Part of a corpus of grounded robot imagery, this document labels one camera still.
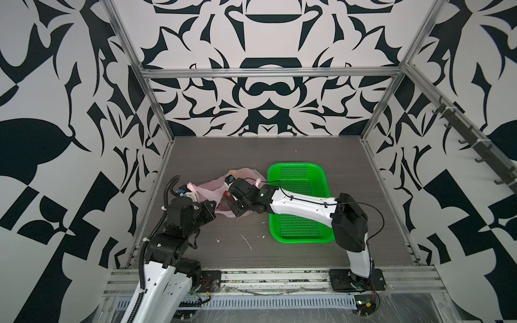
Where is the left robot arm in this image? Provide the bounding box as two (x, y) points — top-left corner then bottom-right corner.
(121, 196), (217, 322)

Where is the green plastic basket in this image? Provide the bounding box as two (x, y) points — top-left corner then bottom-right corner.
(267, 162), (335, 244)

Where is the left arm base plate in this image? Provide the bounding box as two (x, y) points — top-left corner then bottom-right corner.
(192, 271), (222, 293)

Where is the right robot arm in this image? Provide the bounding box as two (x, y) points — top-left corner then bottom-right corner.
(225, 175), (374, 280)

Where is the pink plastic bag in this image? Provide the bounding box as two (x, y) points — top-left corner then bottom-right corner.
(186, 168), (266, 218)

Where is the small circuit board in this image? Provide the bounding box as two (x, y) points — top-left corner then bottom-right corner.
(354, 293), (381, 317)

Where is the white slotted cable duct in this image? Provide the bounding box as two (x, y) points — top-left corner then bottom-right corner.
(173, 294), (358, 311)

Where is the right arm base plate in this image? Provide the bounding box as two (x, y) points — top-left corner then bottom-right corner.
(329, 269), (386, 293)

